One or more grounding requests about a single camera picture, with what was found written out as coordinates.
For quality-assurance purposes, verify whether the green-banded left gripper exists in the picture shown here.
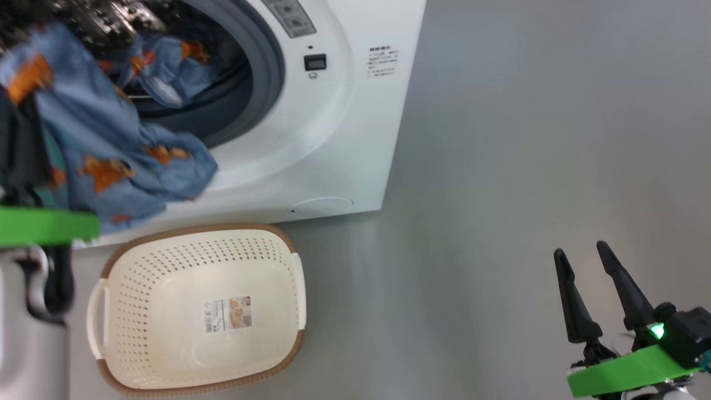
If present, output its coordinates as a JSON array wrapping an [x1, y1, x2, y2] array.
[[0, 207, 101, 248]]

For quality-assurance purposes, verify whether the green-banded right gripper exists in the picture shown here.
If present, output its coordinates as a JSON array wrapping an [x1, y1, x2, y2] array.
[[554, 241, 702, 398]]

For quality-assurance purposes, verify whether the blue bear print garment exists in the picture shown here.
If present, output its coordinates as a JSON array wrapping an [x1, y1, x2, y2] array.
[[0, 22, 224, 232]]

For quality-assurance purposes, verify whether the cream perforated laundry basket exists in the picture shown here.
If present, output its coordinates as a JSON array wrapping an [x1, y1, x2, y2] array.
[[86, 223, 308, 398]]

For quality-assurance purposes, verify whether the paper label inside basket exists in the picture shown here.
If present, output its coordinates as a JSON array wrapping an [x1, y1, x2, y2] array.
[[203, 296, 254, 334]]

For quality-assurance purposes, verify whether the white front-load washing machine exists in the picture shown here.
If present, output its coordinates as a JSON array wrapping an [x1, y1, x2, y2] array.
[[0, 0, 427, 248]]

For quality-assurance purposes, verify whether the black left cable teal connector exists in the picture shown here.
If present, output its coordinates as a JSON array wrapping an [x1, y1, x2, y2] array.
[[42, 128, 77, 318]]

